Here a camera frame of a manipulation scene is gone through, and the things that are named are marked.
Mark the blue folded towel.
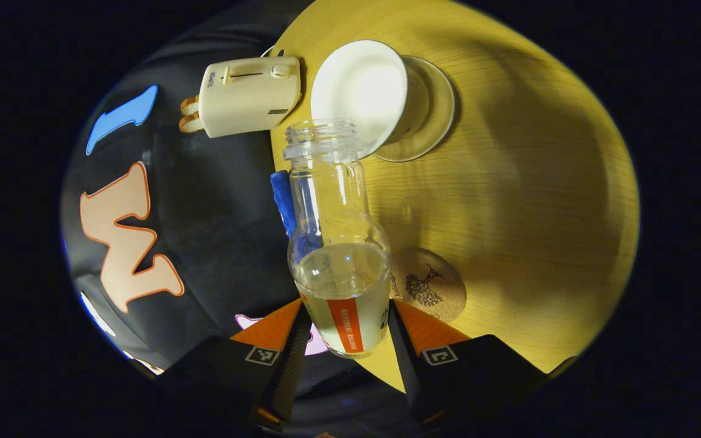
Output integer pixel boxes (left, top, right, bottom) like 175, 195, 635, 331
270, 170, 298, 238

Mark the round teacup saucer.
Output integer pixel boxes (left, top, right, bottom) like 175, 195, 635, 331
373, 56, 456, 163

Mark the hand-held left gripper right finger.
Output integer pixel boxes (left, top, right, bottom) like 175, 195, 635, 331
387, 298, 549, 426

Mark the black backdrop cloth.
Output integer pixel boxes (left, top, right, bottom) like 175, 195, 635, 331
60, 0, 400, 426

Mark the clear water bottle orange label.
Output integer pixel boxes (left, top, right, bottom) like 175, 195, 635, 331
282, 118, 391, 360

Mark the round cork coaster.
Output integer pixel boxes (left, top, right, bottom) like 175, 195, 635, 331
389, 247, 467, 323

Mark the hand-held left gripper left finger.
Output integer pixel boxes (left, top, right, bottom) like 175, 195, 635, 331
162, 298, 313, 431

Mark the white toaster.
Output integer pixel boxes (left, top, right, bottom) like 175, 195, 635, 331
198, 56, 302, 139

